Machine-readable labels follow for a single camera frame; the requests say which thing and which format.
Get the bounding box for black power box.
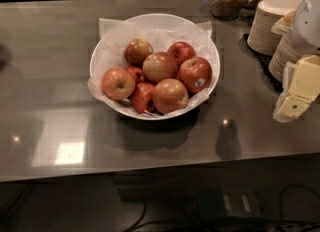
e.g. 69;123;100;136
197;188;265;222

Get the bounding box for small hidden red apple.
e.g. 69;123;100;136
126;66;145;83

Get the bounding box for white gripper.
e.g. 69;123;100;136
271;0;320;123

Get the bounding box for red apple with sticker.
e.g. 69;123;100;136
178;57;212;94

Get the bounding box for black cable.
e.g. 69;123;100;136
123;184;320;232

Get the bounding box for stack paper plates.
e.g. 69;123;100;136
269;35;303;82
247;0;293;56

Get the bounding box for back left red apple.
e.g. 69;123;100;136
123;38;153;67

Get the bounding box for white paper liner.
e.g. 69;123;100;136
87;17;214;119

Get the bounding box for white bowl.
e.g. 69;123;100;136
89;12;221;121

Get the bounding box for centre yellowish red apple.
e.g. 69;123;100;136
142;52;178;84

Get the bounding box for back right red apple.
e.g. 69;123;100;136
167;41;196;66

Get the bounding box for front stack paper plates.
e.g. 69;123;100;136
269;35;303;82

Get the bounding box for front right red apple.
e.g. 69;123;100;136
153;79;189;114

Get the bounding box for front left red apple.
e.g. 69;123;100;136
101;67;136;100

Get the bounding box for rear stack paper plates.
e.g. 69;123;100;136
247;0;293;56

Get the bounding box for front dark red apple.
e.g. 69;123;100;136
130;82;155;114

